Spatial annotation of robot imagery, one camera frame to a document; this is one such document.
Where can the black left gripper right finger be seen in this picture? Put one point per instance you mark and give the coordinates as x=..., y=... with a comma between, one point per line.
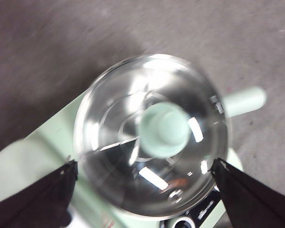
x=251, y=202

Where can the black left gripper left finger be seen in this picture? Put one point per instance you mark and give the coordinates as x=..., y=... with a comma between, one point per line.
x=33, y=202

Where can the glass pot lid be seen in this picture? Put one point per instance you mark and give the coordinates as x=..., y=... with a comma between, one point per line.
x=164, y=130

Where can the silver control knob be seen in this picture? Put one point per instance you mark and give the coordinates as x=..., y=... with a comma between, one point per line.
x=184, y=222

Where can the mint green breakfast machine base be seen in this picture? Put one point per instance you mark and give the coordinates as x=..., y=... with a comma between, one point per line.
x=236, y=160

